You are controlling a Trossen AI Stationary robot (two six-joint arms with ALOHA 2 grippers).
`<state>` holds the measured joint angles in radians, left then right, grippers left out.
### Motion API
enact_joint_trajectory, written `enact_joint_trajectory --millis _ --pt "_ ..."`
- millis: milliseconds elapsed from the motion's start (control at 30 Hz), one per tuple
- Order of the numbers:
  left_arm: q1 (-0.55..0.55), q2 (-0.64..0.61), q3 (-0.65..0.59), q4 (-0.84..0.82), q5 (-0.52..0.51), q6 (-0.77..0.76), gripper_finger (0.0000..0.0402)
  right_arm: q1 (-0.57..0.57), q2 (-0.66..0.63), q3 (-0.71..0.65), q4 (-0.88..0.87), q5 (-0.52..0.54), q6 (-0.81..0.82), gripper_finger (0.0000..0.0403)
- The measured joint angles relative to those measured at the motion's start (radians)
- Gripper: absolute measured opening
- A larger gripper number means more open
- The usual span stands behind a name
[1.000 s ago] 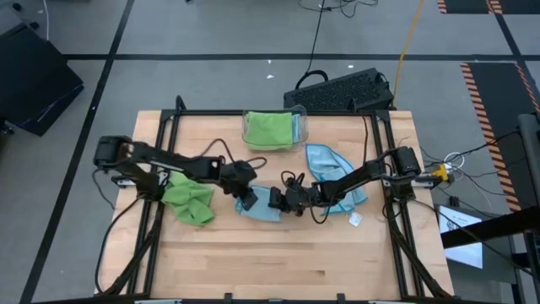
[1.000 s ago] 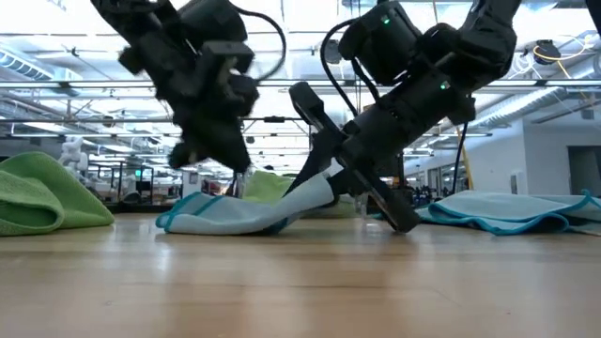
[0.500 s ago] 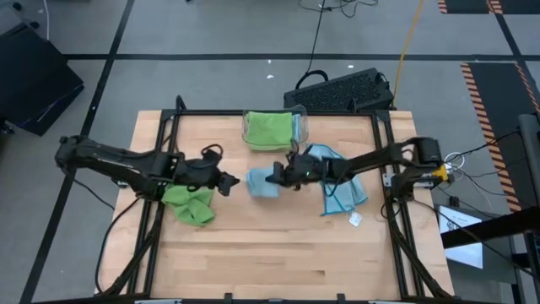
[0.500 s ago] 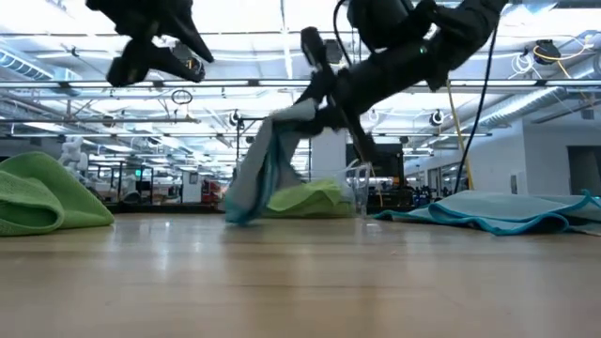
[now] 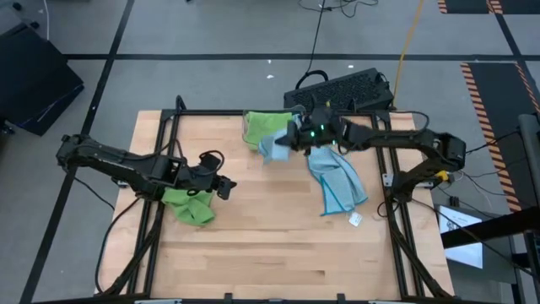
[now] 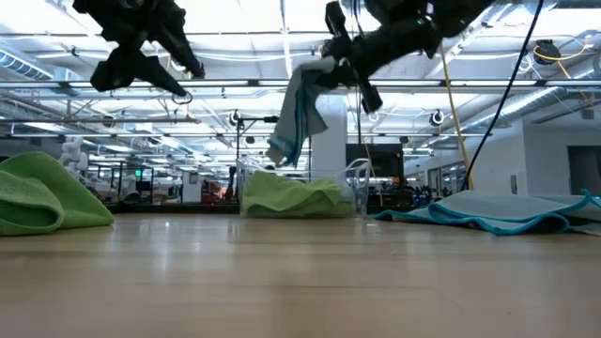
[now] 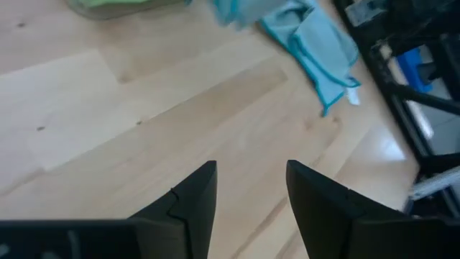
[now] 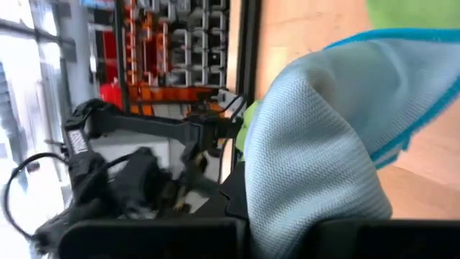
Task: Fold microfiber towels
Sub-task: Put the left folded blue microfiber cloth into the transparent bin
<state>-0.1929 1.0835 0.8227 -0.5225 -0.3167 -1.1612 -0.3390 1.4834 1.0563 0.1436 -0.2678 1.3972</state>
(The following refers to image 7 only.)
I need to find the black metal table frame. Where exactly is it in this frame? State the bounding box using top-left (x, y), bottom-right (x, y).
top-left (332, 0), bottom-right (460, 220)

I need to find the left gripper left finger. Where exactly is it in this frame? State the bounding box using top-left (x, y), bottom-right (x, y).
top-left (129, 160), bottom-right (219, 259)

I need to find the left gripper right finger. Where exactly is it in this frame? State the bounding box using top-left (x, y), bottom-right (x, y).
top-left (286, 160), bottom-right (407, 259)

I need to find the light blue microfiber towel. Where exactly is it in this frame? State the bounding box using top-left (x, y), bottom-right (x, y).
top-left (258, 0), bottom-right (362, 118)
top-left (211, 0), bottom-right (288, 30)

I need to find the blue object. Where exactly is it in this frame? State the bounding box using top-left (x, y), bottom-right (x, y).
top-left (395, 48), bottom-right (435, 94)

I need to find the clear plastic bin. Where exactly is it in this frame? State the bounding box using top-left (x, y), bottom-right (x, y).
top-left (66, 0), bottom-right (191, 22)

